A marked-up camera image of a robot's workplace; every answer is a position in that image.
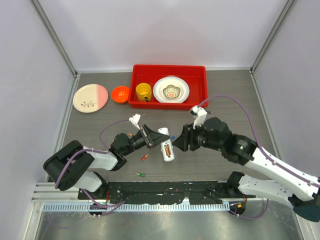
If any white plate in bin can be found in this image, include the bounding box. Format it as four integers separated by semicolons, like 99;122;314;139
152;76;190;104

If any orange plastic bowl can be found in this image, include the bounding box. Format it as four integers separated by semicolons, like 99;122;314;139
111;86;130;104

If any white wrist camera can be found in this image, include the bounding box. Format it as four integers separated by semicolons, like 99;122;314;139
128;113;141;130
189;105;208;130

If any orange AAA battery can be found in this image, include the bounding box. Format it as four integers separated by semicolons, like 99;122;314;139
164;144;171;158

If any patterned small bowl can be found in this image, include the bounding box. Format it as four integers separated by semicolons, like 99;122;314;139
162;84;181;99

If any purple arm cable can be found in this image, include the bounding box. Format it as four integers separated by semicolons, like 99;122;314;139
54;119;131;190
198;94;320;188

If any pink and white plate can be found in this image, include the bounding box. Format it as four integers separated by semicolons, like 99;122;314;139
72;84;109;113

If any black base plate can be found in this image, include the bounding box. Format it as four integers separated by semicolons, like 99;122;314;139
88;181;256;205

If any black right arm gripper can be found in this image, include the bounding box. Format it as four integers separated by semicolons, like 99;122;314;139
172;120;223;152

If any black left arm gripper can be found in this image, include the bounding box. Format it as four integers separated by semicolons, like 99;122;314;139
122;124;170;157

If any red orange battery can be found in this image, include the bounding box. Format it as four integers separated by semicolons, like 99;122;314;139
141;154;149;161

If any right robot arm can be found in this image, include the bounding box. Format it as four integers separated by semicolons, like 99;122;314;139
172;117;320;222

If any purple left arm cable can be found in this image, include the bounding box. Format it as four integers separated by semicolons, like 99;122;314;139
54;119;131;190

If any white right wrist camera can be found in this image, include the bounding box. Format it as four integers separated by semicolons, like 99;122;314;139
189;105;208;130

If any red plastic bin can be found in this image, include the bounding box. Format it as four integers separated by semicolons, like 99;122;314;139
128;64;208;111

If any white remote control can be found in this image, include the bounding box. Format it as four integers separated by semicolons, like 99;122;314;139
157;127;175;162

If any aluminium front rail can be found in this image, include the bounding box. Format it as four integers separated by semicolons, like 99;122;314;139
42;201;230;213

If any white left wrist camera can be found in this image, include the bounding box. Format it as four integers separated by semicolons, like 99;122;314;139
128;113;141;130

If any yellow mug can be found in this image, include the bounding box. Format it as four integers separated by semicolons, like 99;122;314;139
135;83;152;102

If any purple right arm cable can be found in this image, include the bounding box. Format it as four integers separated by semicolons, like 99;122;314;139
198;94;320;188

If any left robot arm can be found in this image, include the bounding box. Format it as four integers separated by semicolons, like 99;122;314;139
43;124;172;200

